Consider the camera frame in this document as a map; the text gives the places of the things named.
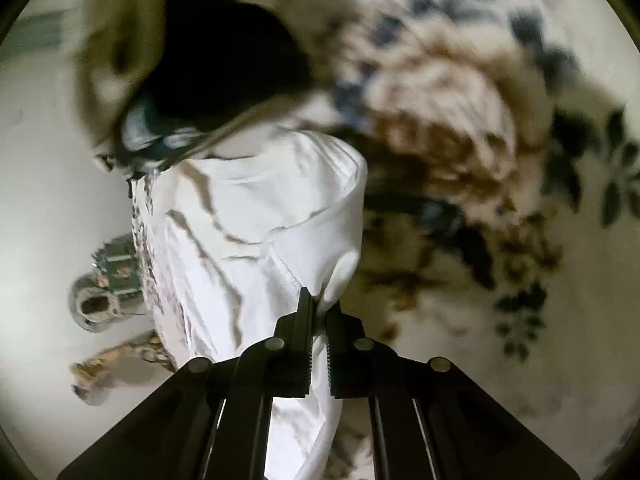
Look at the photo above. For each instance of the white garment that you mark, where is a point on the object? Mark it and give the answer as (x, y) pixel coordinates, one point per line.
(250, 210)

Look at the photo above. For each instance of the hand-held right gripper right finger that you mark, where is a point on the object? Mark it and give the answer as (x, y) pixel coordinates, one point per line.
(334, 355)

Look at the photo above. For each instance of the black cloth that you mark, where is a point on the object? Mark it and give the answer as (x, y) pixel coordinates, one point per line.
(225, 60)

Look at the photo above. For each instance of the floral printed blanket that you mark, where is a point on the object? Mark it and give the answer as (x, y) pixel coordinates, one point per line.
(450, 110)

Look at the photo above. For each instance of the grey-blue cloth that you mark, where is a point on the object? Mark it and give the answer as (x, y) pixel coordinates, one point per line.
(150, 132)

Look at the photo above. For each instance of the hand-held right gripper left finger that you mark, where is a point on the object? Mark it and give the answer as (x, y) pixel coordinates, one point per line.
(306, 340)

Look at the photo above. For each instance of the tan patterned cloth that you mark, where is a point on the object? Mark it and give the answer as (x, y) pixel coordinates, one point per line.
(117, 360)

